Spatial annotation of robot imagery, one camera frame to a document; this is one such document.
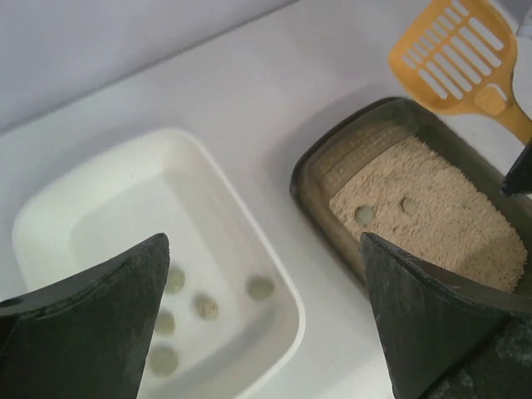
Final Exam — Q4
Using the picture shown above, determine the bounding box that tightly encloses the yellow litter scoop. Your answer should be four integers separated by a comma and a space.
388, 1, 531, 144

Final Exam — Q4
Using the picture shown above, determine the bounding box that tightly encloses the green clump corner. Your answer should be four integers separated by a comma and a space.
149, 347, 179, 377
401, 196, 420, 216

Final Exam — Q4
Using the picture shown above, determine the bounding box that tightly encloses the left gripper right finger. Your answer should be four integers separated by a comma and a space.
360, 234, 531, 398

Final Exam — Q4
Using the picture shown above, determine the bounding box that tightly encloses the dark brown litter box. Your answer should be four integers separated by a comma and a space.
290, 97, 531, 296

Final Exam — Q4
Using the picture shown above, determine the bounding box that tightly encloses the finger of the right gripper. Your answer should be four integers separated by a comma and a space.
501, 144, 532, 196

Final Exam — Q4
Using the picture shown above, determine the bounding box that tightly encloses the green clump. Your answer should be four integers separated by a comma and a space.
165, 267, 185, 294
154, 310, 175, 336
354, 204, 375, 227
194, 294, 219, 321
246, 276, 275, 301

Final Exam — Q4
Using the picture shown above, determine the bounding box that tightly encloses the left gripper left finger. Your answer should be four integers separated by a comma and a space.
1, 233, 170, 398

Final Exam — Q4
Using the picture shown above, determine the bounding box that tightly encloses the white plastic tub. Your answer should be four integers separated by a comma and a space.
12, 128, 305, 398

